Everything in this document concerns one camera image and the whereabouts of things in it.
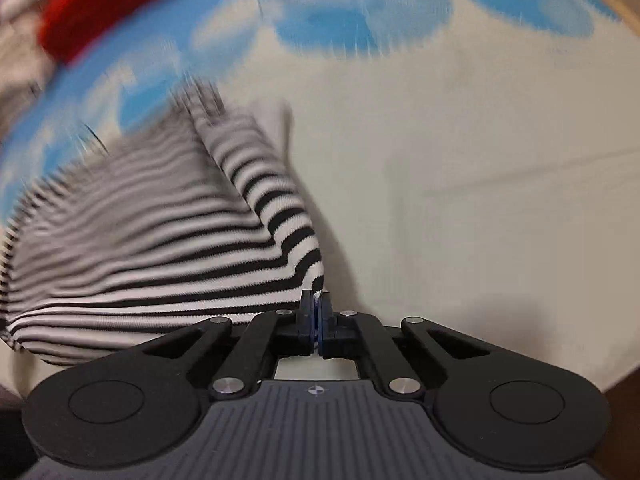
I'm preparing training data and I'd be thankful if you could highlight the blue leaf printed bed sheet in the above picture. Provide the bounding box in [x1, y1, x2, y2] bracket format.
[0, 0, 640, 396]

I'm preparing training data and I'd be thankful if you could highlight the red folded quilt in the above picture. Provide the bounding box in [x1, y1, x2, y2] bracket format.
[39, 0, 211, 67]

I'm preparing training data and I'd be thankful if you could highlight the white rolled quilt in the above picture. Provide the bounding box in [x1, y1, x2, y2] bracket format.
[0, 0, 57, 126]

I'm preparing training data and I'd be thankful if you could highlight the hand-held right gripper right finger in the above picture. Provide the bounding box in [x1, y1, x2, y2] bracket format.
[317, 292, 496, 401]

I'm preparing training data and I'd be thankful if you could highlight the striped hooded top white vest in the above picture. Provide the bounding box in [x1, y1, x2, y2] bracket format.
[0, 82, 326, 367]

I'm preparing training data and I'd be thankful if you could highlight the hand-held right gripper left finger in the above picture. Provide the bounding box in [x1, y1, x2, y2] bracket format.
[135, 290, 318, 401]

